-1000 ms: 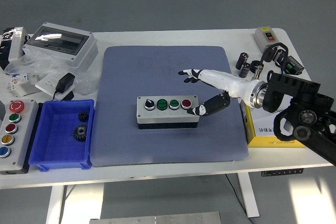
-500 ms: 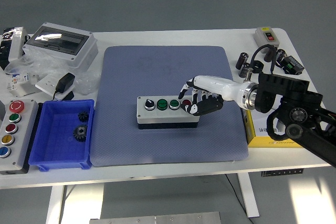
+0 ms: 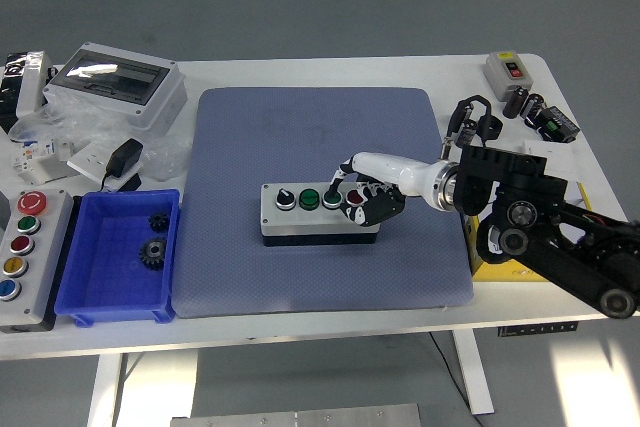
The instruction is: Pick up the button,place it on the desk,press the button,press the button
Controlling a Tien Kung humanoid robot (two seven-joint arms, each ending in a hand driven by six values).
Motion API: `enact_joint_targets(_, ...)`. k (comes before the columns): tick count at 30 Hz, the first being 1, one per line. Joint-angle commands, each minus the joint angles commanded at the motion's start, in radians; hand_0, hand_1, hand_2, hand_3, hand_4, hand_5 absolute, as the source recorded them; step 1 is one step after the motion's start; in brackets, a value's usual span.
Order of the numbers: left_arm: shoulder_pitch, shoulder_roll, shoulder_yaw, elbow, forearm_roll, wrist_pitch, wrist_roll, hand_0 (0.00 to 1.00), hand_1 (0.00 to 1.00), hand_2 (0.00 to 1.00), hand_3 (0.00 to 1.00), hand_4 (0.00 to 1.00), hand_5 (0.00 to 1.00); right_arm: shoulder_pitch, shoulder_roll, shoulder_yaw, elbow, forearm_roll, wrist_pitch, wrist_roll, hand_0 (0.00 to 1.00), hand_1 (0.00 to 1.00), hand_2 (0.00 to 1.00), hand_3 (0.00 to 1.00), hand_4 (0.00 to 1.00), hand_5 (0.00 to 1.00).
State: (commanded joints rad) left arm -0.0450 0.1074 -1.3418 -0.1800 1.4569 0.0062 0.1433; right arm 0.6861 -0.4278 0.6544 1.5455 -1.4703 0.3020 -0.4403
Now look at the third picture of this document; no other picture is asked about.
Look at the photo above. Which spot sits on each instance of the black hex nut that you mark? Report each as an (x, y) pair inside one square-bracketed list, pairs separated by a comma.
[(495, 128)]

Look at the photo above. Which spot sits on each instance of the large black bevel gear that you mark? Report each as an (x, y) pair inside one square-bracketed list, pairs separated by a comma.
[(153, 250)]

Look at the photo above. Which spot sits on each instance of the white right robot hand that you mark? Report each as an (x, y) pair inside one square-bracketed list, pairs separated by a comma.
[(395, 172)]

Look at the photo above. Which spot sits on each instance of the white wall switch panel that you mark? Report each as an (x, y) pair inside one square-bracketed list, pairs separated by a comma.
[(555, 149)]

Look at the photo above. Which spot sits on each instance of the small black bevel gear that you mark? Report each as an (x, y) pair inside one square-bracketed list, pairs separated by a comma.
[(158, 221)]

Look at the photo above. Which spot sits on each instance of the blue plastic bin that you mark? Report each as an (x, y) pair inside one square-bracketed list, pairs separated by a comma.
[(112, 267)]

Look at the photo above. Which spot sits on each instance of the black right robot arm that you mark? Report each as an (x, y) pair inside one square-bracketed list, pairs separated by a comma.
[(550, 227)]

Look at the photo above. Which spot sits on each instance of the black power adapter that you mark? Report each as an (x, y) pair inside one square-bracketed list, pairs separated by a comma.
[(124, 157)]

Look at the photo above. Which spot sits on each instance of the clear plastic bag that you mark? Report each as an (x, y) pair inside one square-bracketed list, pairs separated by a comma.
[(165, 157)]

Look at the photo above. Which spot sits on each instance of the white wrapped box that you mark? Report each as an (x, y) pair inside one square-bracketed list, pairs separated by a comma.
[(32, 82)]

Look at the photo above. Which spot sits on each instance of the black packaged item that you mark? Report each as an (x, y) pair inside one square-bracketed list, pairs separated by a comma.
[(7, 92)]

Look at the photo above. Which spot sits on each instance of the black module with green terminal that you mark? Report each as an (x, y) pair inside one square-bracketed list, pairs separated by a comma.
[(557, 124)]

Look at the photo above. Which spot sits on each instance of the white table leg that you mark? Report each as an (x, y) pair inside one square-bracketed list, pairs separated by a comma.
[(105, 389), (472, 372)]

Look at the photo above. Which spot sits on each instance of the grey push-button switch box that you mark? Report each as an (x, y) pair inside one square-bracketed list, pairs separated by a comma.
[(510, 74)]

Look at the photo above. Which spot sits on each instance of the black table height controller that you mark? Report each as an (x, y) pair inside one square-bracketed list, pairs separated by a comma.
[(537, 329)]

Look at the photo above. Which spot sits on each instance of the white circuit breaker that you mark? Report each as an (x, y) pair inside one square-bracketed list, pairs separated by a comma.
[(37, 157)]

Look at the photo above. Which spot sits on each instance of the black cylindrical capacitor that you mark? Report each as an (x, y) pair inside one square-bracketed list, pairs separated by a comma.
[(532, 107), (515, 102), (465, 111), (468, 133)]

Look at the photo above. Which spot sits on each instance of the grey metal plate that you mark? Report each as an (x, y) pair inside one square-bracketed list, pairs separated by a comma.
[(295, 417)]

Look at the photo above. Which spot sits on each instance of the grey enclosure with clear lid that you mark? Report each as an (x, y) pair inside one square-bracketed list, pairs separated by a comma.
[(120, 87)]

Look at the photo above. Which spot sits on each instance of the five-button grey control box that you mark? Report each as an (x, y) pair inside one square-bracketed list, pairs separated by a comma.
[(30, 267)]

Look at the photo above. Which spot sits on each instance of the grey-blue table mat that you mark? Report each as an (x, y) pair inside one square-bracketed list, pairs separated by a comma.
[(280, 147)]

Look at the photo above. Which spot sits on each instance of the four-button grey control box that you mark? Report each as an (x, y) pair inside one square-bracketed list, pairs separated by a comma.
[(300, 222)]

